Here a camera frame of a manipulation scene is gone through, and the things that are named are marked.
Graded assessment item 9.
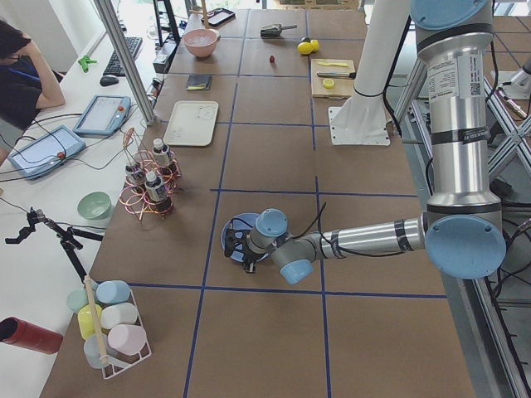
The blue teach pendant near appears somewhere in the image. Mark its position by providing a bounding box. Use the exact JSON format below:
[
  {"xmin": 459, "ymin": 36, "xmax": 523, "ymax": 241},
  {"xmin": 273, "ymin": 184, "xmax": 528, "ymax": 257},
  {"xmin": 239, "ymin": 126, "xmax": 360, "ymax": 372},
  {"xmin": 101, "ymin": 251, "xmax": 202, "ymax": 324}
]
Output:
[{"xmin": 7, "ymin": 125, "xmax": 86, "ymax": 179}]

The green clamp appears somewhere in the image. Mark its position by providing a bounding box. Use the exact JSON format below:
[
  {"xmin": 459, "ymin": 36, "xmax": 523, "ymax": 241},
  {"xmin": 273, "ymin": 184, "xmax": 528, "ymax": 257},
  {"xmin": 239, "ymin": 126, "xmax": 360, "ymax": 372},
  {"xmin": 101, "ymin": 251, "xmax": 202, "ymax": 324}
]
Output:
[{"xmin": 77, "ymin": 55, "xmax": 98, "ymax": 73}]

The tea bottle right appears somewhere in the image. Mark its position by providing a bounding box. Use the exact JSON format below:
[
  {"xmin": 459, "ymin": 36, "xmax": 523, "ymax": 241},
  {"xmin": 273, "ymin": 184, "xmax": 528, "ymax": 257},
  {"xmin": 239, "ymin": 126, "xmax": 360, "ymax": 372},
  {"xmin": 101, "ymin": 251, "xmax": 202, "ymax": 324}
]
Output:
[{"xmin": 153, "ymin": 138, "xmax": 176, "ymax": 176}]

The green cup in rack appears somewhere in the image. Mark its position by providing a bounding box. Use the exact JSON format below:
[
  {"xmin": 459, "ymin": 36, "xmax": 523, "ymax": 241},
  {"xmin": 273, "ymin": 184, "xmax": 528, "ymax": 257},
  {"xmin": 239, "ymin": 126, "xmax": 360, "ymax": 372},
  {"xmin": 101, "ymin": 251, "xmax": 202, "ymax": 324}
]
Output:
[{"xmin": 66, "ymin": 289, "xmax": 88, "ymax": 313}]

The aluminium frame post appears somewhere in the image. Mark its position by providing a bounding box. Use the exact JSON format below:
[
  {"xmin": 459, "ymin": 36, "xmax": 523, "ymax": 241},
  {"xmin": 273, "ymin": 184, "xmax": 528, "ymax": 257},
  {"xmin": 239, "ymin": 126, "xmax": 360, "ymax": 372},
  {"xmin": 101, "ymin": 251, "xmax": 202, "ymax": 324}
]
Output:
[{"xmin": 94, "ymin": 0, "xmax": 156, "ymax": 126}]

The lemon half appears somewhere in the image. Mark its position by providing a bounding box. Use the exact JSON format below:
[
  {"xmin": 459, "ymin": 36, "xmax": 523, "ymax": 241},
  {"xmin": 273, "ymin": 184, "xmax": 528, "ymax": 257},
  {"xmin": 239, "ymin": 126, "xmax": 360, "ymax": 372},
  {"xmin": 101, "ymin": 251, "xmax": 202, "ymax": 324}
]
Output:
[{"xmin": 322, "ymin": 78, "xmax": 335, "ymax": 90}]

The white cup in rack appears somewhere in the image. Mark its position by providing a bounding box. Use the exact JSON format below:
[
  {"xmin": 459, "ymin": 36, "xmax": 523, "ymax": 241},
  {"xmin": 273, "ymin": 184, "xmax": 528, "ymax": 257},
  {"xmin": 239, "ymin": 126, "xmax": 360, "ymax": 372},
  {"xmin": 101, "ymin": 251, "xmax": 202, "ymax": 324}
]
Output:
[{"xmin": 100, "ymin": 303, "xmax": 139, "ymax": 330}]

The tea bottle middle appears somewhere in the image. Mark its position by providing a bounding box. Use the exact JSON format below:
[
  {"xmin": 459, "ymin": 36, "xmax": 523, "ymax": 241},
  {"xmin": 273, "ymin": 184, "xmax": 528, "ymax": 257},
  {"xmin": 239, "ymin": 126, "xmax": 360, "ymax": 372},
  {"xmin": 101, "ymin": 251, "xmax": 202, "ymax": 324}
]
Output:
[{"xmin": 125, "ymin": 159, "xmax": 146, "ymax": 194}]

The white wire cup rack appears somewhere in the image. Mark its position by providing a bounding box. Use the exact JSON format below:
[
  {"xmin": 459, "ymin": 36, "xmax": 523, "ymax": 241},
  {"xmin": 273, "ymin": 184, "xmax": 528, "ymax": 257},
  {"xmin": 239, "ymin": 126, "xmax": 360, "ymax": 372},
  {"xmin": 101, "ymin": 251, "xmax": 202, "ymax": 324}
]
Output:
[{"xmin": 93, "ymin": 290, "xmax": 152, "ymax": 380}]

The black tray far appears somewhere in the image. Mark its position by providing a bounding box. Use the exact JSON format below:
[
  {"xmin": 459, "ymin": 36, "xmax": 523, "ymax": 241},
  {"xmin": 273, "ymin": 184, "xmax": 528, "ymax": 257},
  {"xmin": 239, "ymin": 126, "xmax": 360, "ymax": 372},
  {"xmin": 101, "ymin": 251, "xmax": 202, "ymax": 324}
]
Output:
[{"xmin": 207, "ymin": 7, "xmax": 236, "ymax": 28}]

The blue plastic plate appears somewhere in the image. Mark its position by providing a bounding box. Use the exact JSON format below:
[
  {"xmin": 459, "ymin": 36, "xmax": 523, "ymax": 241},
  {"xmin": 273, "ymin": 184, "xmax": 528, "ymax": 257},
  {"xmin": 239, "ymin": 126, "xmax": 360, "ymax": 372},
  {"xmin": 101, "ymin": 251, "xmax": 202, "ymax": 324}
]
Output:
[{"xmin": 221, "ymin": 212, "xmax": 259, "ymax": 264}]

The cream bear tray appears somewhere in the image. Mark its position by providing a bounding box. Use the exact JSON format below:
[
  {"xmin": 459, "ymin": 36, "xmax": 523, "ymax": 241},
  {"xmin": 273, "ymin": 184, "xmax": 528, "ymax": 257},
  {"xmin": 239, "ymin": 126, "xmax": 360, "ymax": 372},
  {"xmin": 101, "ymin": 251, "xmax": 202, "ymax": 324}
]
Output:
[{"xmin": 163, "ymin": 100, "xmax": 219, "ymax": 147}]

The tea bottle left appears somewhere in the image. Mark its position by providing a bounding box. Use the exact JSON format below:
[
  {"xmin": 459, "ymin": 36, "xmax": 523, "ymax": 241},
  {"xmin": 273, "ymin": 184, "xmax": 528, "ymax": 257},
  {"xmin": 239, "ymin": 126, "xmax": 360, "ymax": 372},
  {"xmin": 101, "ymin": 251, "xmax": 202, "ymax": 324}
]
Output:
[{"xmin": 145, "ymin": 171, "xmax": 173, "ymax": 214}]

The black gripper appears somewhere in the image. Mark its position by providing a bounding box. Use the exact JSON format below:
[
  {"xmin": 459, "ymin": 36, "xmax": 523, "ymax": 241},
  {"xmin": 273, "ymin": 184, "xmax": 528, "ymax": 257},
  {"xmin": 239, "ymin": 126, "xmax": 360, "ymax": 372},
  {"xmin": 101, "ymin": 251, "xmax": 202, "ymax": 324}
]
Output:
[{"xmin": 223, "ymin": 217, "xmax": 260, "ymax": 274}]

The pale blue cup in rack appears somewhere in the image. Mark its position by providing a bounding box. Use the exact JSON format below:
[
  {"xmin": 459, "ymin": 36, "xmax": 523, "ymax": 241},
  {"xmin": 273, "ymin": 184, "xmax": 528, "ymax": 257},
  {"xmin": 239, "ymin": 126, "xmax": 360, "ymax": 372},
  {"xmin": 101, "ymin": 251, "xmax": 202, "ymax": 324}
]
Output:
[{"xmin": 84, "ymin": 334, "xmax": 118, "ymax": 369}]

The copper wire bottle rack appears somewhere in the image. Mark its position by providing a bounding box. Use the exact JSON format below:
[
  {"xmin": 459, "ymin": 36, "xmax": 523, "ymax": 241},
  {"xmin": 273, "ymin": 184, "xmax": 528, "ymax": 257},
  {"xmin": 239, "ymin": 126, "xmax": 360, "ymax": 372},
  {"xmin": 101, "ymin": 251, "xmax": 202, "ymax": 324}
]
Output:
[{"xmin": 119, "ymin": 128, "xmax": 182, "ymax": 220}]

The whole lemon lower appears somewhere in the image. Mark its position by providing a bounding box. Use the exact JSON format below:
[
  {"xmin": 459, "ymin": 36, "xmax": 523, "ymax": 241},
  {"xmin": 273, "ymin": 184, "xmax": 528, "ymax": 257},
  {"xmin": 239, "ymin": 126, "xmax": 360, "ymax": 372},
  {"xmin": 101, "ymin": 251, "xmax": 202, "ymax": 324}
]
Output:
[{"xmin": 309, "ymin": 39, "xmax": 319, "ymax": 52}]

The steel muddler stick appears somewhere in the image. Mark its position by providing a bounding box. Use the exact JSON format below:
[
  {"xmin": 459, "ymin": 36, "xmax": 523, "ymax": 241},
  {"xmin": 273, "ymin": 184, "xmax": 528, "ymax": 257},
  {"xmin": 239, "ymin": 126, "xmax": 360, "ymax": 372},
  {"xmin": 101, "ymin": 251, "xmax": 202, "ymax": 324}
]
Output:
[{"xmin": 317, "ymin": 71, "xmax": 357, "ymax": 80}]

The green bowl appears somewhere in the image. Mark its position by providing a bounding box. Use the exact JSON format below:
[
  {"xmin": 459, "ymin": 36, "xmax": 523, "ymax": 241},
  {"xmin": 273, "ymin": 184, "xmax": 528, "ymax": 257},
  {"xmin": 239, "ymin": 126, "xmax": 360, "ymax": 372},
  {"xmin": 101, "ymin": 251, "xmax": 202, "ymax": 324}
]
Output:
[{"xmin": 77, "ymin": 192, "xmax": 112, "ymax": 221}]

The blue teach pendant far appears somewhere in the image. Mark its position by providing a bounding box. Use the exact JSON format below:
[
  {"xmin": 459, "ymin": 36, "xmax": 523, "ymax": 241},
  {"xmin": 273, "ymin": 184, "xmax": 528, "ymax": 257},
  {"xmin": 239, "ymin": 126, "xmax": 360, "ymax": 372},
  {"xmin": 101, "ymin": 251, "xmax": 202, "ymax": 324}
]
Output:
[{"xmin": 73, "ymin": 95, "xmax": 132, "ymax": 137}]

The seated person in black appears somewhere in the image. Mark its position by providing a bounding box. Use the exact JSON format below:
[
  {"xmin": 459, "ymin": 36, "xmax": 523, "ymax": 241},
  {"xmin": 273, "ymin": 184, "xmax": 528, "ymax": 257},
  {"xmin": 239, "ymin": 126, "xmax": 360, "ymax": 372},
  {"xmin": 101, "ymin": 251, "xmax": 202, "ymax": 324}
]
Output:
[{"xmin": 0, "ymin": 17, "xmax": 67, "ymax": 165}]

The whole lemon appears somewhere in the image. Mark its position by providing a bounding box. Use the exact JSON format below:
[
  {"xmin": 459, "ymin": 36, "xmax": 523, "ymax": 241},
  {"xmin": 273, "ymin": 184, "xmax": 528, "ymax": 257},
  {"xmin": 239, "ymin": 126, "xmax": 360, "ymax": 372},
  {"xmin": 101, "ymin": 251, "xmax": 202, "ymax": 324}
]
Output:
[
  {"xmin": 297, "ymin": 41, "xmax": 314, "ymax": 56},
  {"xmin": 309, "ymin": 39, "xmax": 319, "ymax": 52}
]

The black keyboard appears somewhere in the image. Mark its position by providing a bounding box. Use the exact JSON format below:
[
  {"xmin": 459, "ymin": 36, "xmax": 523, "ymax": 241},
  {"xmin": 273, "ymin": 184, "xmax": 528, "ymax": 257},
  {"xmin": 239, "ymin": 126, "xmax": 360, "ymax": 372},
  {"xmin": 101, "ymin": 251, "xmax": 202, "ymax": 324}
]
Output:
[{"xmin": 101, "ymin": 36, "xmax": 144, "ymax": 78}]

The metal ice scoop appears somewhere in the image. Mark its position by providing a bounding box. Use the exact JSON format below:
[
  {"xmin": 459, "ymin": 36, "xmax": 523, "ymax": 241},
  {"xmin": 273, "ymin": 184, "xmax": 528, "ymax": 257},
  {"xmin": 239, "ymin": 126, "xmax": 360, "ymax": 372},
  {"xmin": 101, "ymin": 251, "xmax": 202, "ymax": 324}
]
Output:
[{"xmin": 260, "ymin": 24, "xmax": 298, "ymax": 38}]

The black computer mouse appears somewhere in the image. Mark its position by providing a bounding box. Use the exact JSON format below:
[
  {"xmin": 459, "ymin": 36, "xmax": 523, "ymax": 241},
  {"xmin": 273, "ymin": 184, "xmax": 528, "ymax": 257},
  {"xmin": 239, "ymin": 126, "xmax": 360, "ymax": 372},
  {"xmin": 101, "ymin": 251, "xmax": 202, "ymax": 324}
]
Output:
[{"xmin": 100, "ymin": 75, "xmax": 119, "ymax": 87}]

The wooden cutting board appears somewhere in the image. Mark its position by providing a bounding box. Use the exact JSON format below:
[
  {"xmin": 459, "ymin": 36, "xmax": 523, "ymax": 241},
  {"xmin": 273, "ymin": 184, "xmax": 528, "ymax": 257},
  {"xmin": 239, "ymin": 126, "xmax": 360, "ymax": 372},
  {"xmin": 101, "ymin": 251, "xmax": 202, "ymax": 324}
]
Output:
[{"xmin": 310, "ymin": 59, "xmax": 356, "ymax": 99}]

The grey folded cloth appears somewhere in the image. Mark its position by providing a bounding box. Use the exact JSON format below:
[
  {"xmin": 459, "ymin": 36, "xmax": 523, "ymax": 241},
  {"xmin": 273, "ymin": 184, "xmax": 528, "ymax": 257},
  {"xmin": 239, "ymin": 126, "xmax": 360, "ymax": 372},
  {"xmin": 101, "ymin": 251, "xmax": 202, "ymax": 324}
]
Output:
[{"xmin": 186, "ymin": 74, "xmax": 212, "ymax": 91}]

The tea bottle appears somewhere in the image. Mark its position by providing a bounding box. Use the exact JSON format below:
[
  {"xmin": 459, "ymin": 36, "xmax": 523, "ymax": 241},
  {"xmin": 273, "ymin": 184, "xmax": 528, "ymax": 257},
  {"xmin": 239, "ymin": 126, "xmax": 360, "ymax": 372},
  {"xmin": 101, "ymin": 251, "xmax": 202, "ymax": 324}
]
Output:
[
  {"xmin": 145, "ymin": 171, "xmax": 173, "ymax": 214},
  {"xmin": 153, "ymin": 138, "xmax": 176, "ymax": 176},
  {"xmin": 125, "ymin": 159, "xmax": 146, "ymax": 194}
]

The pink cup in rack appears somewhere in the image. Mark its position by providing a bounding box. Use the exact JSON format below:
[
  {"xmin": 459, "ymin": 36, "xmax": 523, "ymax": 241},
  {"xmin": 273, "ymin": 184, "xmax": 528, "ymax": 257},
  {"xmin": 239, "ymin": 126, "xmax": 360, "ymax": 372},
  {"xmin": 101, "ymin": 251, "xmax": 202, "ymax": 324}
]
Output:
[{"xmin": 107, "ymin": 324, "xmax": 147, "ymax": 356}]

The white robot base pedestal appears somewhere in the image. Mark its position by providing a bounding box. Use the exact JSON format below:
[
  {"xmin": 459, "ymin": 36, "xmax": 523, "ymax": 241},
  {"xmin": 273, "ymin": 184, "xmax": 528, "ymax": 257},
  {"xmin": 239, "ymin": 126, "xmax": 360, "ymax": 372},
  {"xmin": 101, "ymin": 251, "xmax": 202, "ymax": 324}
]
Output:
[{"xmin": 329, "ymin": 0, "xmax": 411, "ymax": 146}]

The blue teach pendant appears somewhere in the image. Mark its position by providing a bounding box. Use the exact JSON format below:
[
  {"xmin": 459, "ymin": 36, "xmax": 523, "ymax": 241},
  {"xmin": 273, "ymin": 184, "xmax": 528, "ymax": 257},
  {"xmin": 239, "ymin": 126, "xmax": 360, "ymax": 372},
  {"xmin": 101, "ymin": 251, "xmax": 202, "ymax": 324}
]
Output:
[
  {"xmin": 7, "ymin": 125, "xmax": 86, "ymax": 179},
  {"xmin": 73, "ymin": 95, "xmax": 132, "ymax": 137}
]

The wooden rack handle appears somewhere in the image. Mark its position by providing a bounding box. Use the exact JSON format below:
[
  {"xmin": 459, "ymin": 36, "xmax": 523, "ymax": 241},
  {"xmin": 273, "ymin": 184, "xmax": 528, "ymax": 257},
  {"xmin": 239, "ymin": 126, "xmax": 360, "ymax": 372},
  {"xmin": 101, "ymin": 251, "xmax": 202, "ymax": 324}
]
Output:
[{"xmin": 84, "ymin": 274, "xmax": 110, "ymax": 368}]

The yellow cup in rack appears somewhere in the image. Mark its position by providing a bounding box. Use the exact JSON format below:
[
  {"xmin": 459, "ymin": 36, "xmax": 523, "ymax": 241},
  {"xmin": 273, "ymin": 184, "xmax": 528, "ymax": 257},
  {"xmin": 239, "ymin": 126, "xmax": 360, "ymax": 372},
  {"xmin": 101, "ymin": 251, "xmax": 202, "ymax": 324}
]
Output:
[{"xmin": 77, "ymin": 304, "xmax": 95, "ymax": 340}]

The yellow plastic knife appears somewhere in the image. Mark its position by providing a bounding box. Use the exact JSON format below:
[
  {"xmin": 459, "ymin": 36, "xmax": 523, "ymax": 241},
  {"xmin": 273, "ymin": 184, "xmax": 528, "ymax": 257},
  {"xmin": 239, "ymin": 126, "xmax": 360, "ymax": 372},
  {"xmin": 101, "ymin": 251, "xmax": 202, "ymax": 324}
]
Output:
[{"xmin": 317, "ymin": 61, "xmax": 349, "ymax": 68}]

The whole lemon upper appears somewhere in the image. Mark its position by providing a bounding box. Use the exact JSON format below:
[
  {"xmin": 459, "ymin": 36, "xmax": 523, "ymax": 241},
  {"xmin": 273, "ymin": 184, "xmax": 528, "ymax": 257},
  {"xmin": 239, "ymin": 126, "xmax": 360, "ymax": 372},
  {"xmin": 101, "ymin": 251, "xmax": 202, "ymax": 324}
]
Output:
[{"xmin": 297, "ymin": 41, "xmax": 314, "ymax": 56}]

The red cylinder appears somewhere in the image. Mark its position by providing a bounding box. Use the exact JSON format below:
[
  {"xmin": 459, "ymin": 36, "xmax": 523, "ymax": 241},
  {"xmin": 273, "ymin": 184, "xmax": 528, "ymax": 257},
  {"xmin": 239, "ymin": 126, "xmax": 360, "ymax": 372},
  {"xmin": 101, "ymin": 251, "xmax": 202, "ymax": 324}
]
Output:
[{"xmin": 1, "ymin": 317, "xmax": 63, "ymax": 354}]

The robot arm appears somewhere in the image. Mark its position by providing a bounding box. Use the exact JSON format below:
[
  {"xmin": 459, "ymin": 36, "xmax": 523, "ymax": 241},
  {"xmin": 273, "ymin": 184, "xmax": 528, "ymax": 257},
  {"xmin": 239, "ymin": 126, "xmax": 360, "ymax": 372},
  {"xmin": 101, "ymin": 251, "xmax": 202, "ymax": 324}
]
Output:
[{"xmin": 222, "ymin": 1, "xmax": 506, "ymax": 284}]

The pink bowl of ice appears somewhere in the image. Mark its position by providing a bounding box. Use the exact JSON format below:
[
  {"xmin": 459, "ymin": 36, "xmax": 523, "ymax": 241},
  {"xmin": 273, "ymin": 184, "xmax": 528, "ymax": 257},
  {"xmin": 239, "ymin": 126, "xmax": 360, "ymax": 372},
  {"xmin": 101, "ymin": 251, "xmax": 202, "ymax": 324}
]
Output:
[{"xmin": 183, "ymin": 29, "xmax": 221, "ymax": 58}]

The wooden stand with round base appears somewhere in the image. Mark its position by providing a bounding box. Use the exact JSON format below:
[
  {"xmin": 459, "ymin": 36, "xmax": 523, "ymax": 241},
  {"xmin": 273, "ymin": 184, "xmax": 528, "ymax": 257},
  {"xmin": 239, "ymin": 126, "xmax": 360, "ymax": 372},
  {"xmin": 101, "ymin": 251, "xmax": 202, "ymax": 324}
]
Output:
[{"xmin": 184, "ymin": 1, "xmax": 210, "ymax": 36}]

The black mini tripod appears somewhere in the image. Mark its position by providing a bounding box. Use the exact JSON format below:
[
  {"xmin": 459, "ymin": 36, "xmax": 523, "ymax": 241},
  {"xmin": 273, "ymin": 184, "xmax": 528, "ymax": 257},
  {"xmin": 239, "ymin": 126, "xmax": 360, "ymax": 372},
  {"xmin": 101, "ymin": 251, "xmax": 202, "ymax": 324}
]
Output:
[{"xmin": 4, "ymin": 208, "xmax": 105, "ymax": 284}]

